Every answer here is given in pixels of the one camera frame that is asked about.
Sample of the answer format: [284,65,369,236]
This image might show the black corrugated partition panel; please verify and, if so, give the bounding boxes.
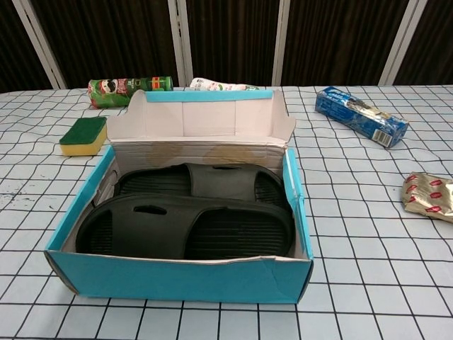
[0,0,56,94]
[33,0,178,89]
[282,0,410,86]
[394,0,453,86]
[185,0,282,88]

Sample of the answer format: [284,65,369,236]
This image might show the gold red snack wrapper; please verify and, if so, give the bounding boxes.
[401,171,453,225]

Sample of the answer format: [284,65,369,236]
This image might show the light blue shoe box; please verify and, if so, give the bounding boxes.
[44,87,315,305]

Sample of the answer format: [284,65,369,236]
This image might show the white grid tablecloth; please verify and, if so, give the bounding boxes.
[0,84,453,340]

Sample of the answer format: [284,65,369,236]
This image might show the black rubber slipper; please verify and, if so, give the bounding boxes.
[113,162,286,208]
[75,196,297,261]

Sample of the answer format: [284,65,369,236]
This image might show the blue Oreo cookie pack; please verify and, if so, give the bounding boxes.
[314,86,411,149]

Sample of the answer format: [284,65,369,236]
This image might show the white drink bottle yellow cap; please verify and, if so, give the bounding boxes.
[189,77,261,92]

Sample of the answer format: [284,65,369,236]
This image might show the green yellow sponge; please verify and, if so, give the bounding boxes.
[59,117,108,157]

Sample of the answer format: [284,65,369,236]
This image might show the white partition frame post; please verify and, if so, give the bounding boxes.
[272,0,292,86]
[166,0,194,88]
[19,0,67,89]
[379,0,420,86]

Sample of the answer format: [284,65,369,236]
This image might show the green Pringles can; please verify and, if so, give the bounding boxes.
[87,76,173,109]

